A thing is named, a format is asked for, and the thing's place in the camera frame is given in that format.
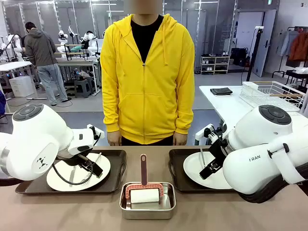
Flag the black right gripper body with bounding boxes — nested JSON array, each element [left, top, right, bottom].
[[209, 138, 229, 164]]

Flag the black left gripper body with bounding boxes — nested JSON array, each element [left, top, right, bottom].
[[57, 154, 91, 167]]

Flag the white round plate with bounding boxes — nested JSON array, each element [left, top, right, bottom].
[[183, 151, 235, 190], [46, 152, 111, 192]]

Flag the yellow sleeved right forearm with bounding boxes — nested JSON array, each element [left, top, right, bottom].
[[101, 91, 121, 134]]

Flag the yellow sleeved left forearm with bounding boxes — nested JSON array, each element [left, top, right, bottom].
[[173, 91, 195, 135]]

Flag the person's right hand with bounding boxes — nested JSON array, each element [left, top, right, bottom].
[[107, 131, 121, 146]]

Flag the person's left hand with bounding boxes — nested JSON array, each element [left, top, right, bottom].
[[172, 133, 188, 146]]

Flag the brown serving tray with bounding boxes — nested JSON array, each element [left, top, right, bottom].
[[168, 148, 241, 194], [14, 149, 128, 195]]

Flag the white side table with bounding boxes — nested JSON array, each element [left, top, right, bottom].
[[195, 85, 308, 146]]

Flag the black folded cloth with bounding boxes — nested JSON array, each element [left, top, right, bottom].
[[210, 88, 233, 95]]

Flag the metal rectangular container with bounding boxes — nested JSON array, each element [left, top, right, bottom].
[[119, 182, 176, 220]]

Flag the grey plastic stool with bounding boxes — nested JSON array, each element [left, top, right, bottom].
[[74, 79, 94, 98]]

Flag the person in yellow hoodie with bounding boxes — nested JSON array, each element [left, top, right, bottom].
[[100, 0, 195, 146]]

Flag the white shoe rack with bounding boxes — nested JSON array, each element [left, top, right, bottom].
[[200, 55, 231, 75]]

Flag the white drawer cabinet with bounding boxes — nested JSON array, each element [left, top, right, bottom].
[[9, 76, 34, 98]]

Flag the white work desk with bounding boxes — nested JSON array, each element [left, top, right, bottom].
[[54, 57, 102, 95]]

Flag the black bag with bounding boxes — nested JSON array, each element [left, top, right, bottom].
[[231, 47, 248, 67]]

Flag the black tripod stand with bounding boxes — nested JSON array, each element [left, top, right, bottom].
[[246, 26, 265, 82]]

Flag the white humanoid robot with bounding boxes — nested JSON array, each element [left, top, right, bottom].
[[57, 30, 71, 58], [0, 33, 25, 62], [82, 30, 100, 58]]

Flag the person in grey hoodie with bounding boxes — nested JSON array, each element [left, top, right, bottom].
[[24, 21, 69, 106]]

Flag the light grey coat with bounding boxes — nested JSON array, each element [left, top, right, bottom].
[[276, 30, 299, 57]]

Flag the orange jacket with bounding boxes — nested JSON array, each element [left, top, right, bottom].
[[288, 30, 308, 62]]

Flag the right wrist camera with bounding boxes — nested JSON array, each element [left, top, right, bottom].
[[196, 124, 218, 145]]

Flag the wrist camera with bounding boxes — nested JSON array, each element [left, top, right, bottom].
[[196, 124, 218, 145], [86, 124, 105, 141]]

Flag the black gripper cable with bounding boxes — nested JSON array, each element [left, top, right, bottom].
[[51, 157, 94, 186]]

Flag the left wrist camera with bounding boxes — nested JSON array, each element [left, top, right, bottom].
[[86, 124, 105, 141]]

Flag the white wire dish rack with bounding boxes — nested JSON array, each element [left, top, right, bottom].
[[239, 81, 306, 112]]

